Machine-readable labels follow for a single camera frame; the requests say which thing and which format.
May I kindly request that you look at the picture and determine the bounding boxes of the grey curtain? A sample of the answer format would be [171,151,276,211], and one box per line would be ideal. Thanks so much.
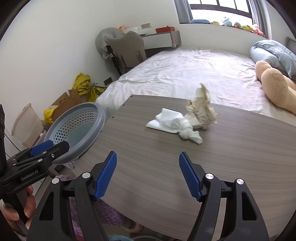
[174,0,193,24]
[248,0,272,39]

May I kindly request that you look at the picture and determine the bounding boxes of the yellow plastic bag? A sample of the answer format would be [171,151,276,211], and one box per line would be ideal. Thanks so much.
[72,73,107,102]

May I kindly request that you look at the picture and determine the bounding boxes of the crumpled beige paper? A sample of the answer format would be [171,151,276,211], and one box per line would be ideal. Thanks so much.
[185,83,217,129]

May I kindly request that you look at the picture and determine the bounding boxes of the grey upholstered chair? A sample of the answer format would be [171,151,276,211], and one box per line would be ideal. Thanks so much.
[107,31,147,75]

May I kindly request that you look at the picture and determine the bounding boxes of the grey headboard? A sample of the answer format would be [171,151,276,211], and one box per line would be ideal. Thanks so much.
[286,37,296,53]

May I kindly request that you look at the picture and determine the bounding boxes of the beige teddy bear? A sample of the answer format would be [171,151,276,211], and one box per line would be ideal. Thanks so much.
[255,60,296,114]

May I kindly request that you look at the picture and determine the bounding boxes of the person's left hand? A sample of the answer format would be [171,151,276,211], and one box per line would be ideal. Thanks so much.
[1,185,36,237]

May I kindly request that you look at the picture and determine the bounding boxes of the grey garment on chair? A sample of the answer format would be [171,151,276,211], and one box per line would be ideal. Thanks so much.
[95,27,124,60]

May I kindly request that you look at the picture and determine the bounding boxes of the light blue pillow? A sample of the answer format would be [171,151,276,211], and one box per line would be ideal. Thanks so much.
[250,40,295,78]

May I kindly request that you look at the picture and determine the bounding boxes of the purple fuzzy fabric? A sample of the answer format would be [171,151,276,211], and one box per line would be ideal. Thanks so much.
[55,174,127,241]

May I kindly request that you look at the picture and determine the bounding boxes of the beige lidded bin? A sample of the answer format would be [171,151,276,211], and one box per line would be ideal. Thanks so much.
[11,103,45,148]

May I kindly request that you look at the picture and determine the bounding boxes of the white grey desk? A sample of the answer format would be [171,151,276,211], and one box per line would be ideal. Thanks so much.
[127,31,182,50]

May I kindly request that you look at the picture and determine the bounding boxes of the plush toys on windowsill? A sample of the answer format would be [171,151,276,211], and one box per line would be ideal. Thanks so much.
[210,16,265,37]

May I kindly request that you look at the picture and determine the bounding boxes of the small yellow bag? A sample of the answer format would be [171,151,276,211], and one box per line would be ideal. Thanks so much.
[44,105,58,125]

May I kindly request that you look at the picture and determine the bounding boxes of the grey perforated basket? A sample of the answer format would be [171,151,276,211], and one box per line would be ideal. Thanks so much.
[44,102,105,168]

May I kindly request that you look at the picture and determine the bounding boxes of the grey right curtain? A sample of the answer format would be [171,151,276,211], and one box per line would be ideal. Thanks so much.
[248,0,272,39]

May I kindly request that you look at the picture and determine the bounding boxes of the bed with white sheet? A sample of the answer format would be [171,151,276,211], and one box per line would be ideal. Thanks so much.
[96,48,295,125]

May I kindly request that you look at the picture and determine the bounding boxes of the red box on desk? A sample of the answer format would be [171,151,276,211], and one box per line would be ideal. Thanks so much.
[156,26,175,34]

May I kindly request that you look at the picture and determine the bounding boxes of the brown cardboard box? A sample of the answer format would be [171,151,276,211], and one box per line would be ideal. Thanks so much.
[51,89,82,121]

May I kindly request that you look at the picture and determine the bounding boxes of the window with dark frame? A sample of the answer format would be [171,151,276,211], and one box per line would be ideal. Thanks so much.
[188,1,253,25]

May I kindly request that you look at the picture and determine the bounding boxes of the white cloth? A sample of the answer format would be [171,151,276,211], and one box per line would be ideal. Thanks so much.
[146,108,203,145]

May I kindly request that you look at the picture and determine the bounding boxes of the grey left curtain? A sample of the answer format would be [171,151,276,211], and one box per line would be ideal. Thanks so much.
[174,0,193,24]

